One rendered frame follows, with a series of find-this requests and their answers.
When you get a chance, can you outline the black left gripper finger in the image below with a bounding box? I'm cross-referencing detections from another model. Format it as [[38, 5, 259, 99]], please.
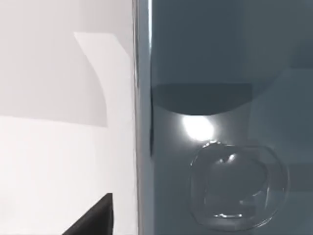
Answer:
[[61, 192, 114, 235]]

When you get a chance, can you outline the clear glass cup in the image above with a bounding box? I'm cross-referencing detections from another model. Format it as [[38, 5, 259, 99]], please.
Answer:
[[188, 140, 290, 232]]

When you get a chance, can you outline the grey sink basin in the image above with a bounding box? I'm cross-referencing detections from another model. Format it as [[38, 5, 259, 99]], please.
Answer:
[[132, 0, 313, 235]]

